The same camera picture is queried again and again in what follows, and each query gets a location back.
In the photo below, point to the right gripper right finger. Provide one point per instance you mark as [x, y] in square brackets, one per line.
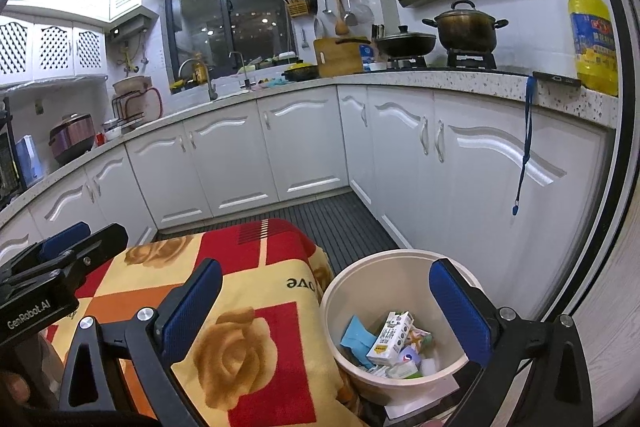
[557, 389]

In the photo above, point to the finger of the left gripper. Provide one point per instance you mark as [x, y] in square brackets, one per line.
[58, 243]
[80, 256]

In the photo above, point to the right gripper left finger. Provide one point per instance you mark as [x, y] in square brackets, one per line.
[152, 340]

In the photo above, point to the white milk carton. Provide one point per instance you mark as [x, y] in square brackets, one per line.
[391, 340]

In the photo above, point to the white trash bin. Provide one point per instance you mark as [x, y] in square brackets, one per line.
[372, 288]

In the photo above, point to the blue paper trash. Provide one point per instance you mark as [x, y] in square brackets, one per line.
[357, 342]

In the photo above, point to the white kitchen cabinets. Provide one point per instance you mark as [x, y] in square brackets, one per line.
[505, 190]

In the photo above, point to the kitchen window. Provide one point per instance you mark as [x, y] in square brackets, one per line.
[227, 34]

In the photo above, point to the hanging kitchen utensils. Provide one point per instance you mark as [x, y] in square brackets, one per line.
[340, 18]

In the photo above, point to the purple rice cooker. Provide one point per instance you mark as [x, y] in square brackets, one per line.
[73, 136]

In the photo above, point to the red orange floral blanket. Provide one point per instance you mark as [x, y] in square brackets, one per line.
[260, 358]

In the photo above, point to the dish rack with pot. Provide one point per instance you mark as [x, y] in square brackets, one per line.
[136, 101]

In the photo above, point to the chrome sink faucet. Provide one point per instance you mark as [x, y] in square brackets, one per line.
[199, 75]

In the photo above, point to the wooden cutting board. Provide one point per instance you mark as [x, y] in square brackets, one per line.
[339, 56]

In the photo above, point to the black phone on counter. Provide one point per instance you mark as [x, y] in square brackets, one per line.
[558, 79]

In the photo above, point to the gas stove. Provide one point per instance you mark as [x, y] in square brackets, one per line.
[454, 59]

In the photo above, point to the black frying pan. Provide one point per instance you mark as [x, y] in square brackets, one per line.
[406, 44]

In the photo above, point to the yellow cooking oil bottle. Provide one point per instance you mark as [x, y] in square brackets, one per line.
[594, 45]

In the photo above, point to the dark stock pot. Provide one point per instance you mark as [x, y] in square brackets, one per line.
[465, 28]

